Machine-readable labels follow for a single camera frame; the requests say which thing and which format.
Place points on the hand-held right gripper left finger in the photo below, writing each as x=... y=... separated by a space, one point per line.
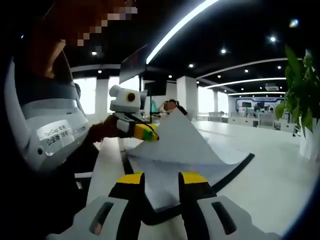
x=125 y=207

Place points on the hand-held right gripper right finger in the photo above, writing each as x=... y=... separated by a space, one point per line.
x=197 y=207

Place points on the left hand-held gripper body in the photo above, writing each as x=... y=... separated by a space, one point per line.
x=122 y=101

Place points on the person's left hand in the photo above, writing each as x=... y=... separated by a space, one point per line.
x=105 y=130

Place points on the dark monitor on pole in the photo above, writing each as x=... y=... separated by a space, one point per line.
x=156 y=88

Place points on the hanging dark screen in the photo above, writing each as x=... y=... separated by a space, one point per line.
x=132 y=66

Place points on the white grey chest-worn device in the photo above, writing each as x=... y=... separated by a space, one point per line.
x=50 y=117

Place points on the person's dark clothed torso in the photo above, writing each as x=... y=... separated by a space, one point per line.
x=50 y=200

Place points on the long curved ceiling light strip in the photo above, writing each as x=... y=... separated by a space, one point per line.
x=180 y=25

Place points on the grey office chair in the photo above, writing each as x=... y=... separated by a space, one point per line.
x=266 y=120

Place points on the ceiling air conditioner cassette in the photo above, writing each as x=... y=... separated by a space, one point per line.
x=271 y=87

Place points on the green potted plant white pot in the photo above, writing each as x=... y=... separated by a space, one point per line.
x=300 y=95

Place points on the blue white wall display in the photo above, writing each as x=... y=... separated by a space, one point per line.
x=257 y=103

